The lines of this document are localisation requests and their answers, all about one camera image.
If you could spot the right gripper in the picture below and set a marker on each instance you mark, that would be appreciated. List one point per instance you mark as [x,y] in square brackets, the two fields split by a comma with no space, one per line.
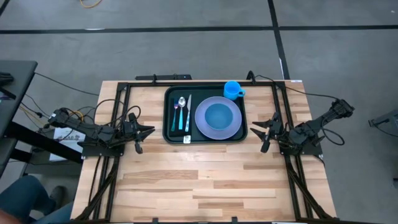
[276,127]

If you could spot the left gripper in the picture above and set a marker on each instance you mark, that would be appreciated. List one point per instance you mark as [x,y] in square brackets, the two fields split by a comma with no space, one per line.
[131,129]

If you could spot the iridescent teal metal fork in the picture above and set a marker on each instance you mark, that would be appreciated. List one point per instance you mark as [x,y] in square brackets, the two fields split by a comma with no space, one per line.
[173,123]

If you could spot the blue plastic bowl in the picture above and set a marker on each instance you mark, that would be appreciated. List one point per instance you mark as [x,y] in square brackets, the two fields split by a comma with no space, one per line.
[219,116]

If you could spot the bright blue plastic mug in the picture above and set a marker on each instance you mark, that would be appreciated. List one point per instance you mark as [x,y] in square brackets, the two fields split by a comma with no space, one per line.
[231,90]

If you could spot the lilac plastic plate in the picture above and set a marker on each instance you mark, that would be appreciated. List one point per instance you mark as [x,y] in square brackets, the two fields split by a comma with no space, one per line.
[203,129]

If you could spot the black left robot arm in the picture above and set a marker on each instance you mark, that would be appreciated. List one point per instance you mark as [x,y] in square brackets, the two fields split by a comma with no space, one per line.
[93,132]

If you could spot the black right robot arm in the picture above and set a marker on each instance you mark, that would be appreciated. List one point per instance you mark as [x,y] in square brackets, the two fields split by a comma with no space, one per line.
[311,127]

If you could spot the dark green plastic tray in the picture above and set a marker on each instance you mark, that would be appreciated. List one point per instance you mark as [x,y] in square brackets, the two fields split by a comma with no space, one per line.
[199,90]

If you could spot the black power strip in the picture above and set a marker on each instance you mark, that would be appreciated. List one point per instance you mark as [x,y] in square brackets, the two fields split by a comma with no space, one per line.
[168,77]

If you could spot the white paper sheet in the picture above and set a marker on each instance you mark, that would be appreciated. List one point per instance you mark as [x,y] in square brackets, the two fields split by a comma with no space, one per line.
[62,155]

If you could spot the person's shoe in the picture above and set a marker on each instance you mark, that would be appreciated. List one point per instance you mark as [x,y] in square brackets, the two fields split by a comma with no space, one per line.
[58,196]

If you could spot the grey stand leg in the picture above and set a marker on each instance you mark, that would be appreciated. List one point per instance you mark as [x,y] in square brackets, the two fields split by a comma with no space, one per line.
[385,119]

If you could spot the person's leg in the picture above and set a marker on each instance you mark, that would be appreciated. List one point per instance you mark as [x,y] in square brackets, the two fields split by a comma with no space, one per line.
[25,196]

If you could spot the black side table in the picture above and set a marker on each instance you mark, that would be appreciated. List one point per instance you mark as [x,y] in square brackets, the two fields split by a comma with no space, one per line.
[15,81]

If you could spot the black device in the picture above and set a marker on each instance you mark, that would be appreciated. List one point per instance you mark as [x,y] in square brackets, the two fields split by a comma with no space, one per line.
[6,77]

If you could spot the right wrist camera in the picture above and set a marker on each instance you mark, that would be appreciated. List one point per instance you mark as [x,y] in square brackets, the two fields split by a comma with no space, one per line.
[265,146]

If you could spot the black frame clamp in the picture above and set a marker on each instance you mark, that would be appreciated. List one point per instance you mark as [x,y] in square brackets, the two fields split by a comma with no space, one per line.
[250,76]
[154,79]

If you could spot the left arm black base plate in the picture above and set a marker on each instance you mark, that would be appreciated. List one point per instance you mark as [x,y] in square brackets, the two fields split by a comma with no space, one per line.
[93,151]

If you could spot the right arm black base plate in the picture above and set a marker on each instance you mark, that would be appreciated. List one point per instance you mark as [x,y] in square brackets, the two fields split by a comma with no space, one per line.
[314,151]

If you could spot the black metal table frame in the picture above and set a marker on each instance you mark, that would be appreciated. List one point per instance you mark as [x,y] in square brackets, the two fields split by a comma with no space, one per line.
[202,83]

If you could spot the black table-level camera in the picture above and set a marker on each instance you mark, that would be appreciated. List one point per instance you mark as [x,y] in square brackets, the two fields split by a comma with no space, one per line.
[234,219]

